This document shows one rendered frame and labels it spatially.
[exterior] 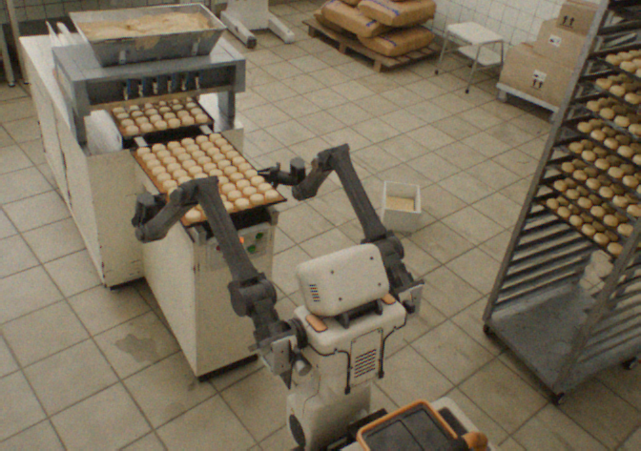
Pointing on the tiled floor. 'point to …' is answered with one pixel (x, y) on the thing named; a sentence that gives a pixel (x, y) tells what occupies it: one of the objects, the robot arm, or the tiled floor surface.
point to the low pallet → (348, 43)
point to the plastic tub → (401, 206)
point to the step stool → (474, 32)
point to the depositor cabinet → (99, 167)
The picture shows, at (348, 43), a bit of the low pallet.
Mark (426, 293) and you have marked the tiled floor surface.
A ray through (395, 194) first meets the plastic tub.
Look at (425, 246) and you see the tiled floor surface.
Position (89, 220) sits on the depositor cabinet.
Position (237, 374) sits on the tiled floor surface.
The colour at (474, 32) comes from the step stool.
